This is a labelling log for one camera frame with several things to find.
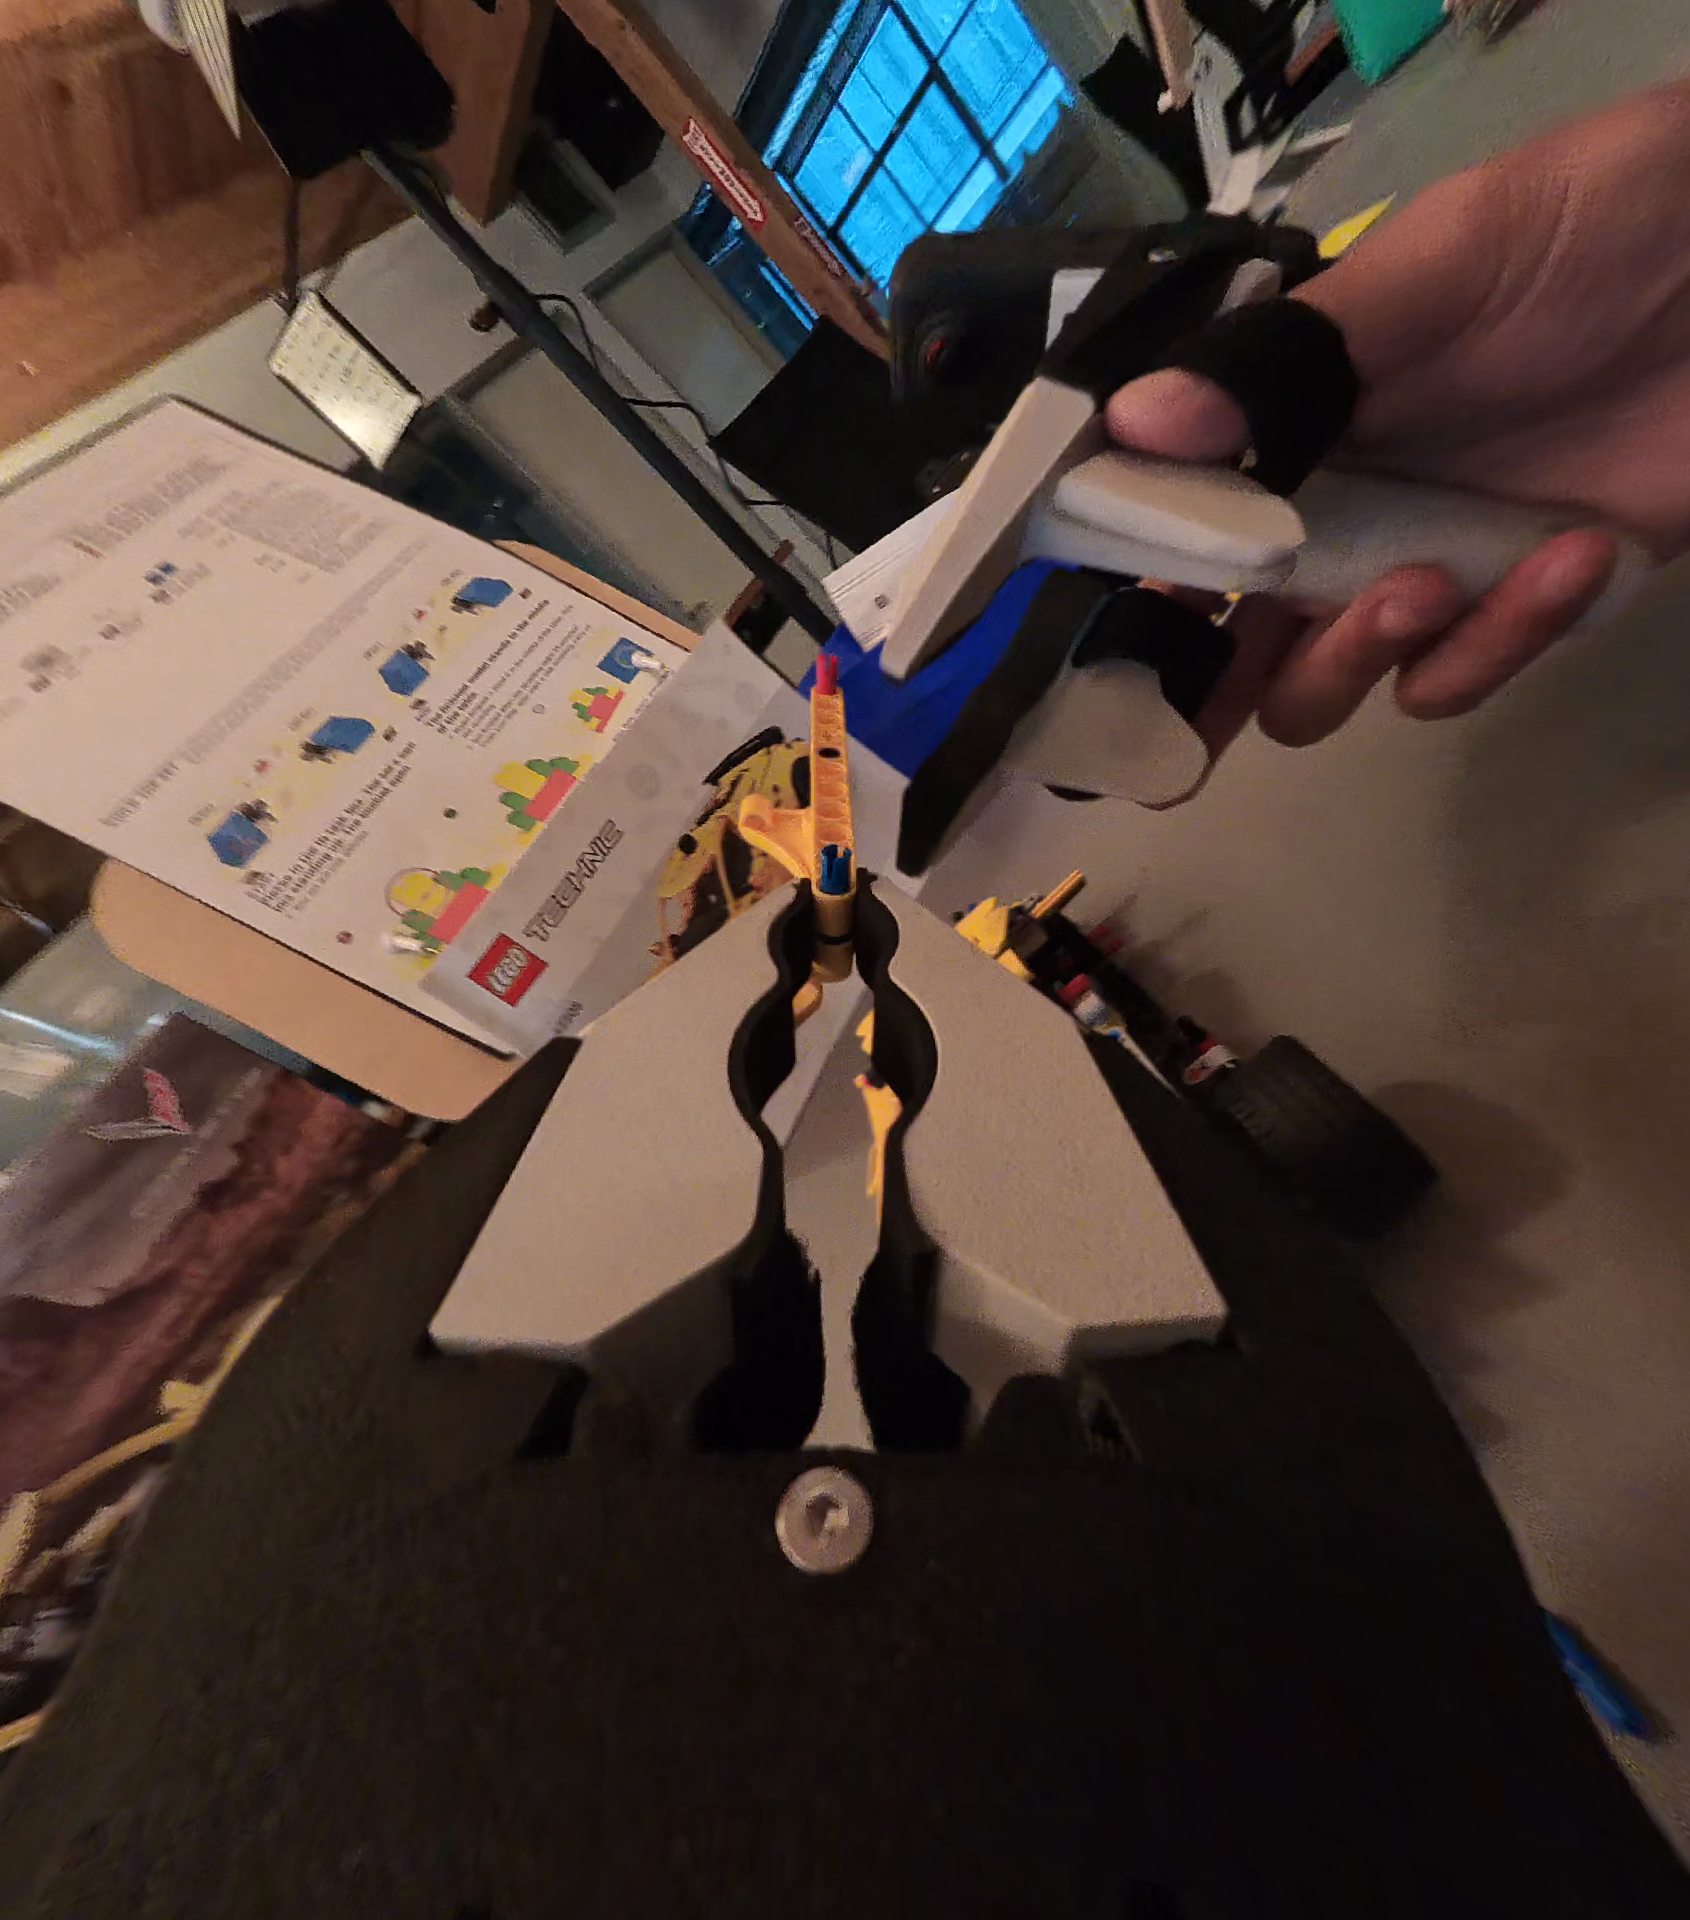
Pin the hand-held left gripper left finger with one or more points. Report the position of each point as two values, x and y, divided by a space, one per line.
636 1186

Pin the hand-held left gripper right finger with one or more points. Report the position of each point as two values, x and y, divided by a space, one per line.
1057 1186

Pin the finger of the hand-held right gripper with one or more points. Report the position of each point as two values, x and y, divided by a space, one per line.
1122 737
991 527

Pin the long yellow toy beam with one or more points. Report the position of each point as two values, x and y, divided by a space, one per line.
831 797

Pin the grey desk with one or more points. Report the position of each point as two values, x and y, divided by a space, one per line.
1566 990

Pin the person's right hand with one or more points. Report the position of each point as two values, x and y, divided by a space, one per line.
1597 330

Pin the white papers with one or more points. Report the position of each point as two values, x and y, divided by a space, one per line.
854 587

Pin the blue plastic bin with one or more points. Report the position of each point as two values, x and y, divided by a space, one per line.
937 707

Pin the large paned window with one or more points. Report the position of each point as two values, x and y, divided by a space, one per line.
921 121

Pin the yellow toy car chassis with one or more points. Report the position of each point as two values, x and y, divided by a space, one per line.
1327 1134

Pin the toy car instruction booklet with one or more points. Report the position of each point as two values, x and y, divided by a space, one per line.
621 871

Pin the black pole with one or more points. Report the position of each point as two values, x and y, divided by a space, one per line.
576 376

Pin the toy car set box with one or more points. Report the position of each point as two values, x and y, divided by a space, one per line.
67 1350

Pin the brick picture poster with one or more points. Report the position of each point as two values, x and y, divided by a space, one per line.
187 660

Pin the small blue toy piece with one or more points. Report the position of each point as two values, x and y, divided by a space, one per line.
1603 1680

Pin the wooden post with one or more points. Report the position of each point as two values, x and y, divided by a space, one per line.
741 180

